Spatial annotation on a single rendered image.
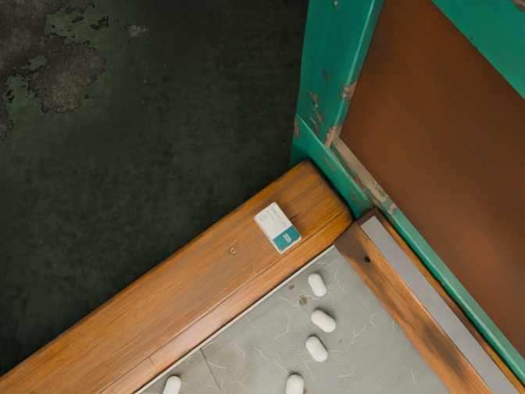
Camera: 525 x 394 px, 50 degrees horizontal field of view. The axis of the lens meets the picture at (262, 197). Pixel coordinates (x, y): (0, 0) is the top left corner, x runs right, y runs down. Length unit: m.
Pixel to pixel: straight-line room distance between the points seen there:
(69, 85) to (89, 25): 0.20
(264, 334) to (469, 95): 0.46
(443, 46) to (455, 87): 0.03
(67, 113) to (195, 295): 1.08
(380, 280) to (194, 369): 0.27
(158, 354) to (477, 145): 0.49
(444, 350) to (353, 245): 0.16
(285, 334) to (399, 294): 0.17
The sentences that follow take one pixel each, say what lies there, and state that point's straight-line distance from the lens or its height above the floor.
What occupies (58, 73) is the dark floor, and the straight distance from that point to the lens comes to 1.82.
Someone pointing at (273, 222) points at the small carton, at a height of 0.79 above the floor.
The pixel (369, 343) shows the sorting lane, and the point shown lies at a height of 0.74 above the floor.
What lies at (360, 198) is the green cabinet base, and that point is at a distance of 0.73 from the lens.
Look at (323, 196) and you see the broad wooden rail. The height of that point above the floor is 0.76.
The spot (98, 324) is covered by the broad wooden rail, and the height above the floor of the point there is 0.76.
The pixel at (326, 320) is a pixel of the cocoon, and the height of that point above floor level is 0.76.
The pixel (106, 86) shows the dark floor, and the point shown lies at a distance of 1.76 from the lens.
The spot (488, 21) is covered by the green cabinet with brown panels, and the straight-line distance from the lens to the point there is 0.36.
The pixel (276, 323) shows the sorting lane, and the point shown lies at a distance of 0.78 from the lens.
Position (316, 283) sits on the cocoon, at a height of 0.76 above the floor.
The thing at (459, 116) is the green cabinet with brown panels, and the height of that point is 1.12.
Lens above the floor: 1.52
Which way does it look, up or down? 75 degrees down
